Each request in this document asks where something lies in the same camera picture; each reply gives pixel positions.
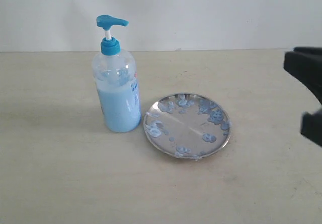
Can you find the blue pump soap bottle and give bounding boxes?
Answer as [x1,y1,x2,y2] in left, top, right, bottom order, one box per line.
[92,15,141,133]

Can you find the round steel plate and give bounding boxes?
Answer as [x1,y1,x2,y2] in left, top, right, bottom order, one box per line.
[143,93,231,160]

